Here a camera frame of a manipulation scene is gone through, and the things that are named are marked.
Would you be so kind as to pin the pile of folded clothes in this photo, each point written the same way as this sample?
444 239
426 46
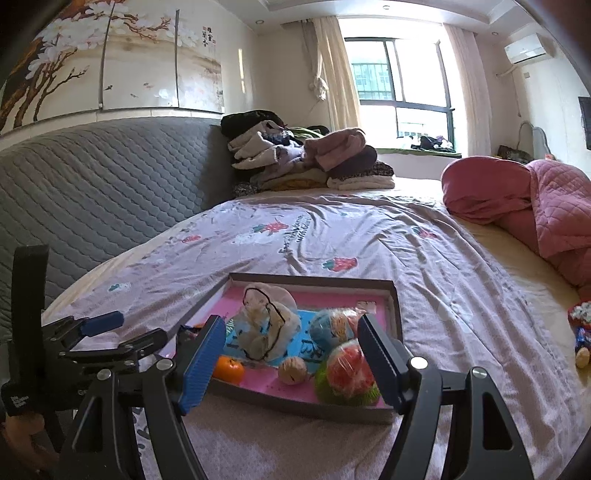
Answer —
314 157

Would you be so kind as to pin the red and blue snack pack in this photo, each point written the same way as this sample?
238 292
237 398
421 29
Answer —
330 334
351 369

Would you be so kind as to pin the orange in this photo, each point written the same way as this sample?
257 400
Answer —
228 369

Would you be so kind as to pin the pink quilt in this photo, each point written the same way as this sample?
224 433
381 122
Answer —
531 203

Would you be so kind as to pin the strawberry print bedsheet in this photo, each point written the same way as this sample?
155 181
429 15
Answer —
461 286

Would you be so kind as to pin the dark clothes on windowsill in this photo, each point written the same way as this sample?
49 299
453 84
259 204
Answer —
431 143

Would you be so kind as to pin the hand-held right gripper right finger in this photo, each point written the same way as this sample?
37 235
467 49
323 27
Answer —
378 360

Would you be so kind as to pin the window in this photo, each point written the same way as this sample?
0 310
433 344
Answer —
415 78

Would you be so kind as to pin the beige walnut-shaped ball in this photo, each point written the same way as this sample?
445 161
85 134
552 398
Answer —
293 369

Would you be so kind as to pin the dark blue snack packet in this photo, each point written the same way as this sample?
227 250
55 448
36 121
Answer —
189 331

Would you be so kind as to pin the person's left hand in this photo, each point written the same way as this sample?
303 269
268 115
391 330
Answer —
27 429

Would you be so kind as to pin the black television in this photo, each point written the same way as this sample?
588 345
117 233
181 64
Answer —
585 122

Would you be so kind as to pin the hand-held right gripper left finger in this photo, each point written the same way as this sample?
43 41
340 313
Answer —
203 364

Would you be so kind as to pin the colourful small toys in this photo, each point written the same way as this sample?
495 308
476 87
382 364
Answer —
581 332

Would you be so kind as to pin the floral wall mural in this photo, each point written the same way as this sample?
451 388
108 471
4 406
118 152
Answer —
138 60

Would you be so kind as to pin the beige curtain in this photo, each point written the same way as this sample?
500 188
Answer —
332 69
466 92

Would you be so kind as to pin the grey quilted headboard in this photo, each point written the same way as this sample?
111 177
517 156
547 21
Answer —
101 194

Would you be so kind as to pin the shallow grey cardboard box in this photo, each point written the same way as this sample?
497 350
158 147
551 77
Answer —
277 406

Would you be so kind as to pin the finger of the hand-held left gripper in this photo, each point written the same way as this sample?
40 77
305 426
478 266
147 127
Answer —
143 341
101 323

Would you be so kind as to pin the white air conditioner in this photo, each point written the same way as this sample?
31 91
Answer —
528 48

